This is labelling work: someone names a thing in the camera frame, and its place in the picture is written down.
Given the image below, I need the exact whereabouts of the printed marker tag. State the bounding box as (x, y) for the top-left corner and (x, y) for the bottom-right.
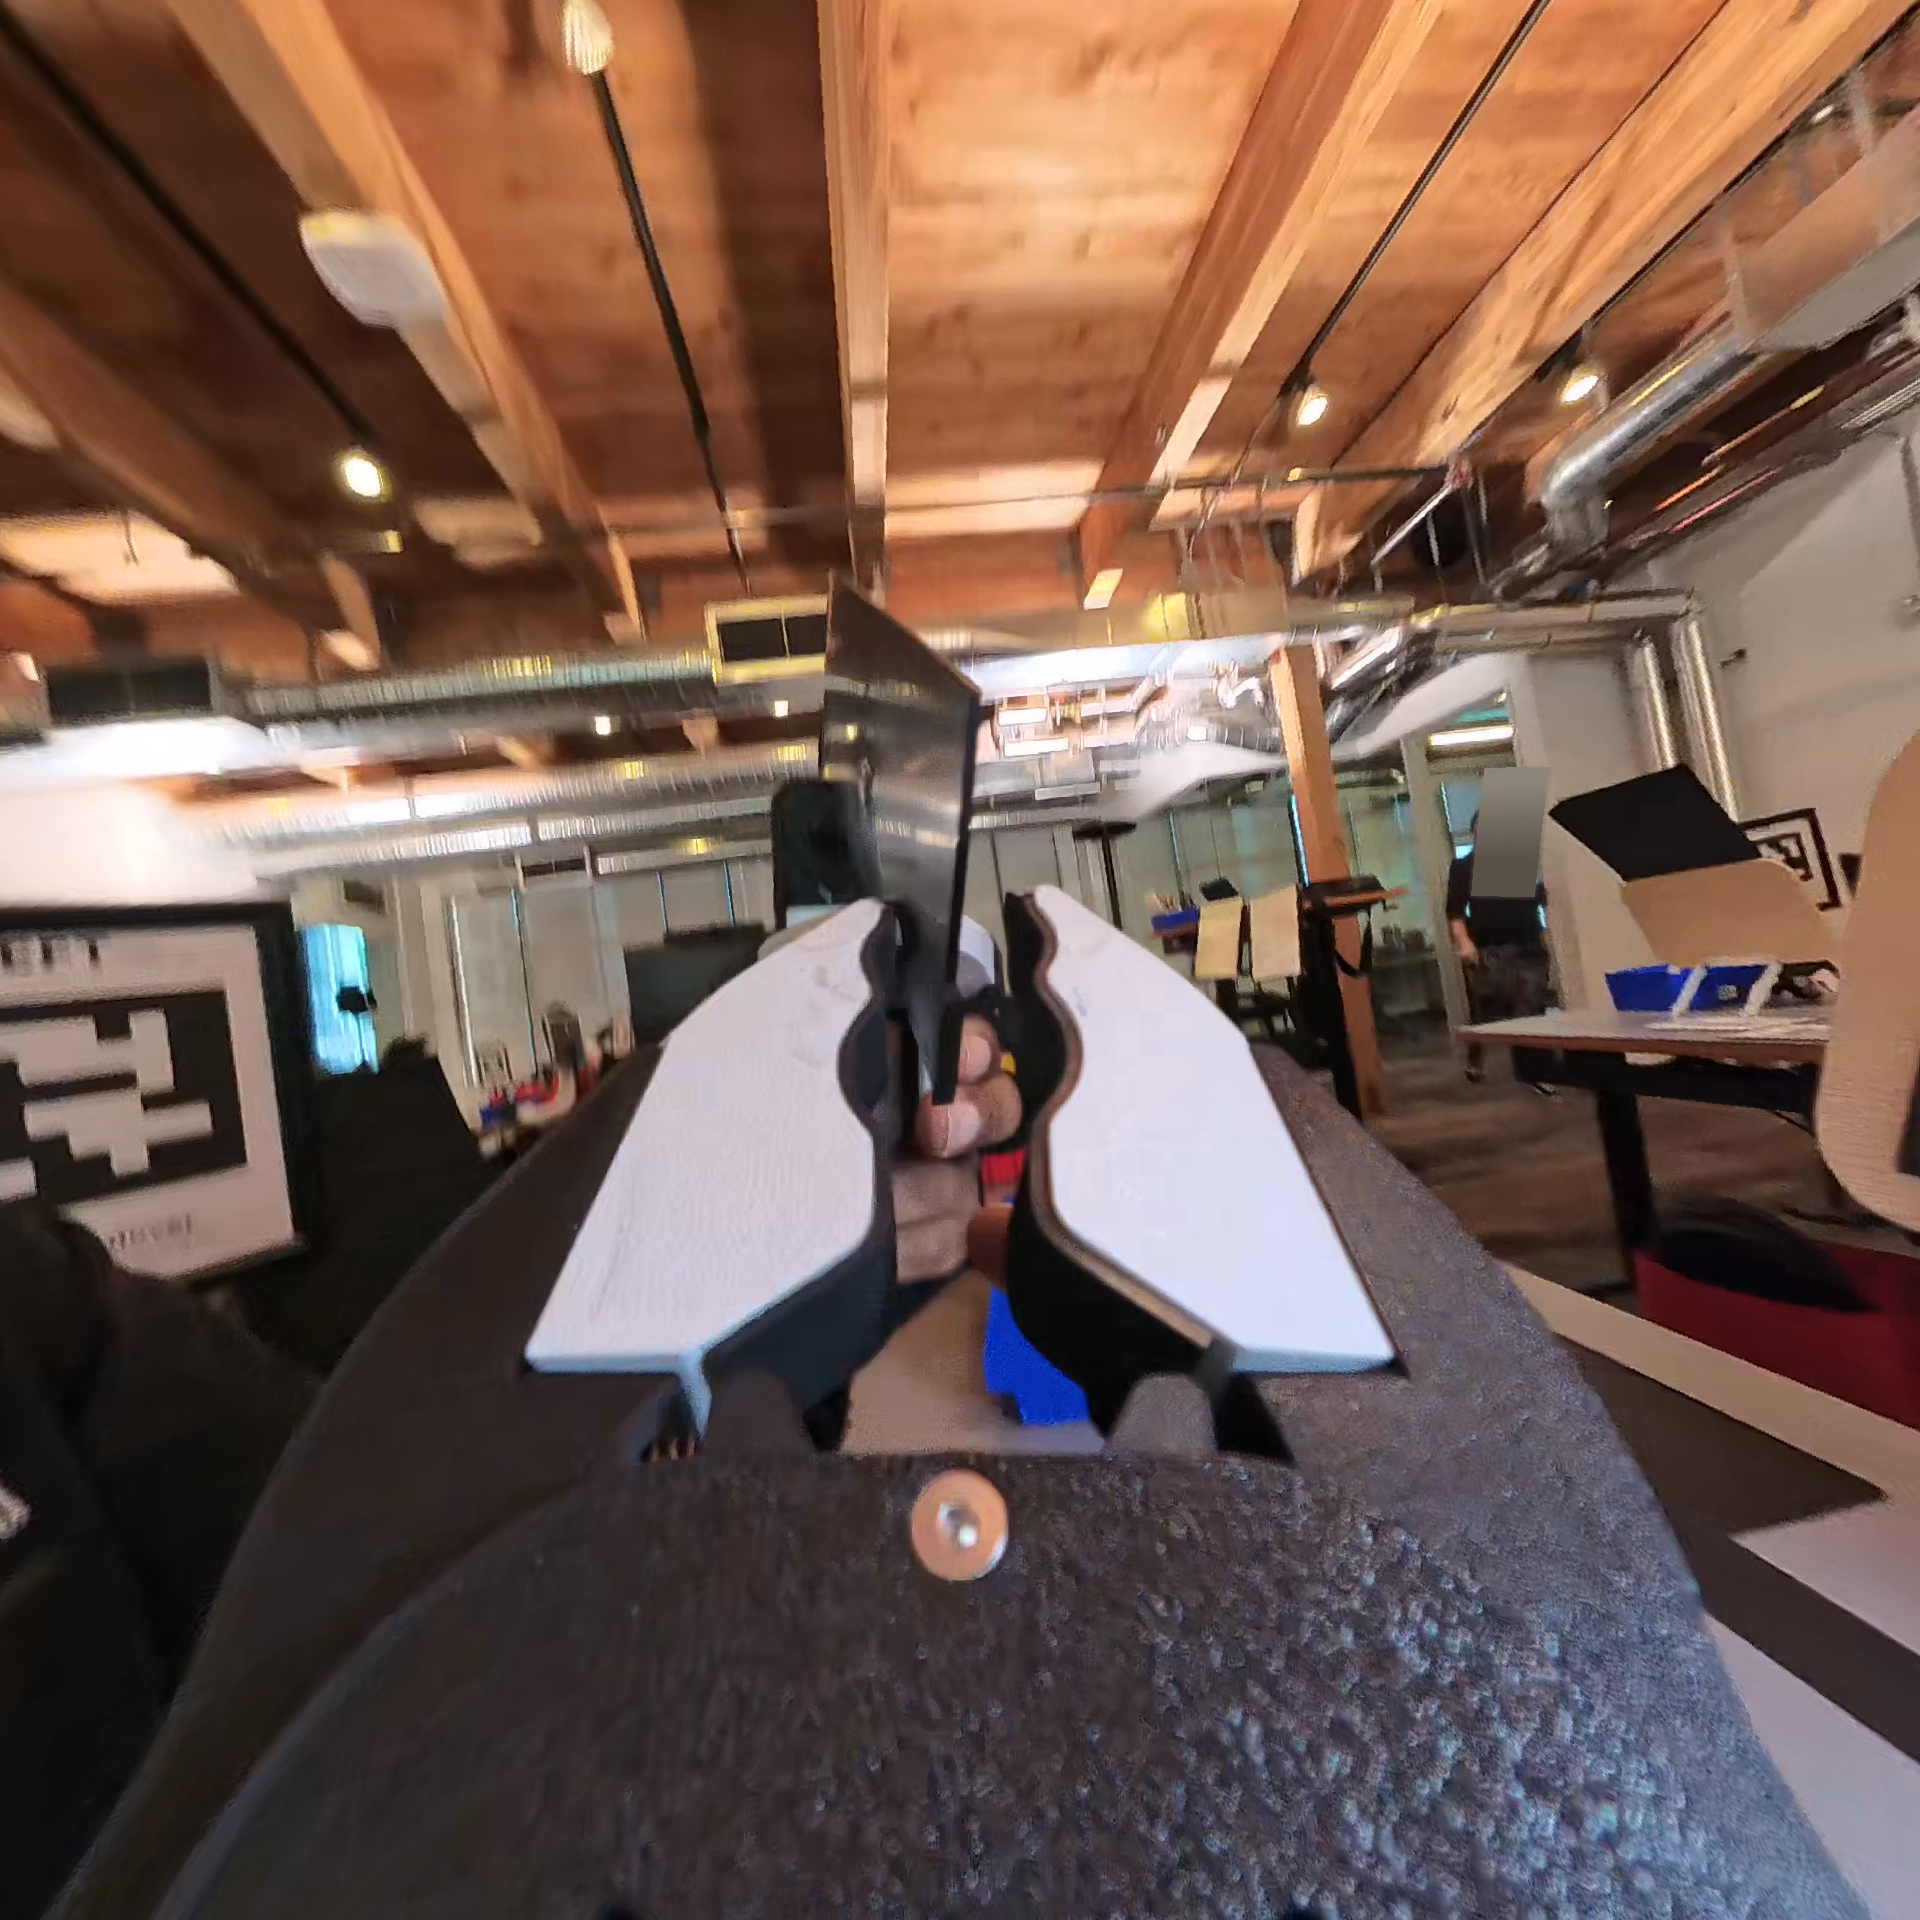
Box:
(1747, 806), (1845, 913)

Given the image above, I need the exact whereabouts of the person's left hand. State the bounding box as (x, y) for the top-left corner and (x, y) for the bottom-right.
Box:
(895, 1017), (1027, 1284)

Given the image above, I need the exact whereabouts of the thin black rod tool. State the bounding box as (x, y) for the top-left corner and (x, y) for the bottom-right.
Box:
(815, 576), (985, 1104)

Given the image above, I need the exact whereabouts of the long wooden table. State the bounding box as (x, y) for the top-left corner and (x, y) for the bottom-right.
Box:
(1459, 1008), (1835, 1291)

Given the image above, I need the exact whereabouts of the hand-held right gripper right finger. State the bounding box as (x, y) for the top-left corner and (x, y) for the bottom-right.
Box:
(996, 884), (1401, 1441)

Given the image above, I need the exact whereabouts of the silver ceiling duct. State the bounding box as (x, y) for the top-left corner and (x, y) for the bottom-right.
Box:
(46, 591), (1713, 841)

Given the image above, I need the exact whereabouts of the white ceiling device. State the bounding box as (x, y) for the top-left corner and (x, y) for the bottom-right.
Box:
(300, 211), (444, 325)

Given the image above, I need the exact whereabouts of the black panel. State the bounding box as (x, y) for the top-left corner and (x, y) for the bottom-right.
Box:
(1548, 766), (1765, 887)

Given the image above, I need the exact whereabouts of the beige board on stand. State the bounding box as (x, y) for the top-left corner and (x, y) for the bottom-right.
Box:
(1620, 857), (1845, 976)

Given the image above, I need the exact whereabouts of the black floor lamp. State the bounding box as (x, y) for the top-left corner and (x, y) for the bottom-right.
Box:
(1073, 816), (1142, 933)

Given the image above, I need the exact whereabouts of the white air vent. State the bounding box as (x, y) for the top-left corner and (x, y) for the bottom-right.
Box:
(705, 596), (834, 683)

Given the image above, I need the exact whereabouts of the framed marker sign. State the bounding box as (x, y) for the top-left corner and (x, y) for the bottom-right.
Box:
(0, 902), (318, 1284)

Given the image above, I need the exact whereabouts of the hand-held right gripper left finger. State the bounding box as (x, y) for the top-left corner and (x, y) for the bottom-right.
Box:
(525, 895), (902, 1373)

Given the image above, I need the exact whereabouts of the wooden-top standing desk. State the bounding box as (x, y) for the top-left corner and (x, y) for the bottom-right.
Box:
(1148, 878), (1412, 1112)

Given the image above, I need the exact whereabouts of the black chair back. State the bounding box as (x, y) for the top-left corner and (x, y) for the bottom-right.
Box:
(300, 1036), (495, 1353)

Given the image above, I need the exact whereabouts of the wooden pillar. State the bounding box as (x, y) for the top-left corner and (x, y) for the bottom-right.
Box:
(1267, 644), (1390, 1119)

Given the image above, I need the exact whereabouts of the large black screen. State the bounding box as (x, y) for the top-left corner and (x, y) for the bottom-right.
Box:
(622, 928), (767, 1045)

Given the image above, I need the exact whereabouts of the red floor bag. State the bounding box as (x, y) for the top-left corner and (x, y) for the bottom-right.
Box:
(1635, 1215), (1920, 1425)

